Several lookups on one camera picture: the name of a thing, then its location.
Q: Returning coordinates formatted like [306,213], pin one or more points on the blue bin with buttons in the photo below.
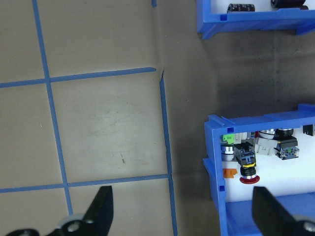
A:
[216,147]

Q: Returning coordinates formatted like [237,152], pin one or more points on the red mushroom emergency stop button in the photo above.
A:
[247,159]

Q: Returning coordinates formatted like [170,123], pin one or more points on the silver and red push button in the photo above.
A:
[267,134]

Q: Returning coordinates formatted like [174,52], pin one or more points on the orange plastic piece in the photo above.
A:
[229,172]

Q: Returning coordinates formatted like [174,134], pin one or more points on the white contact block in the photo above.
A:
[264,148]

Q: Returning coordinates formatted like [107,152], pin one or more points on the blue bin with black cylinders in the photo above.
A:
[246,20]

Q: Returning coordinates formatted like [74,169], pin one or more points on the black switch with green mark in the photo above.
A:
[286,146]

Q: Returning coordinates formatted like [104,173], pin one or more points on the grey switch part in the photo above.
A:
[242,137]

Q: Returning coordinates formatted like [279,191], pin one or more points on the small black switch block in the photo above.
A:
[308,130]

